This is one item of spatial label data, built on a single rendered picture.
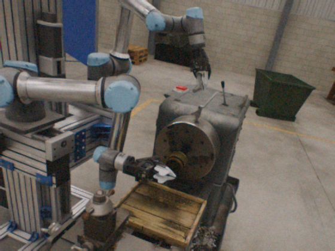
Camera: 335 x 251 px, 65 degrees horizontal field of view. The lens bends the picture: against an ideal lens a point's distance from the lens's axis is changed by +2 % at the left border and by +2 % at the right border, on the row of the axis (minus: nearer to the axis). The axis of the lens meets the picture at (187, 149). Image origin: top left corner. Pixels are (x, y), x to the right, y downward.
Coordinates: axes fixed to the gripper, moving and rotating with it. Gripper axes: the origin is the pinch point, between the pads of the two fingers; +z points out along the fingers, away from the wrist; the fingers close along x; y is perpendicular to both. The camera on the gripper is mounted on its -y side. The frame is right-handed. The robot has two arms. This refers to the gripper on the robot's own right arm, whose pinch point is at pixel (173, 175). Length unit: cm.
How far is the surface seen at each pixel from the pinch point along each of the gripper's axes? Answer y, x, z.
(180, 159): -10.1, 2.3, -1.0
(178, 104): -41.5, 16.4, -15.8
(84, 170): -114, -107, -134
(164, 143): -22.5, 1.3, -13.8
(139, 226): 15.1, -18.5, -6.3
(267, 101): -485, -75, 35
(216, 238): -31, -54, 24
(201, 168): -22.7, -6.1, 7.0
